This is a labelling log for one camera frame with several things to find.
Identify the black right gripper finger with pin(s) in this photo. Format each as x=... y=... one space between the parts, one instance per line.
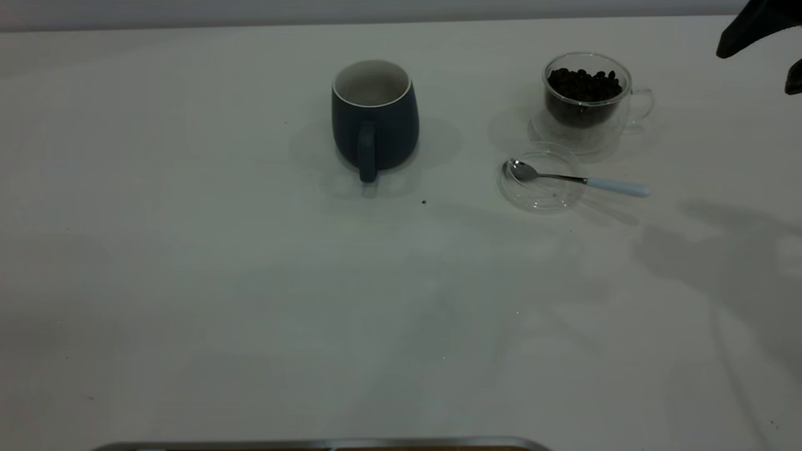
x=761 y=25
x=796 y=78

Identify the clear round glass lid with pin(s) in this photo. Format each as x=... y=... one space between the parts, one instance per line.
x=540 y=195

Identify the dark blue-grey ceramic mug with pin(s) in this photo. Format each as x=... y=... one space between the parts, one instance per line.
x=391 y=134

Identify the dark roasted coffee beans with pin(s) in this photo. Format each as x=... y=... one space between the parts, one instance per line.
x=583 y=94

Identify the clear double-wall glass cup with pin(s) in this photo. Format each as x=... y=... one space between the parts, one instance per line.
x=617 y=128

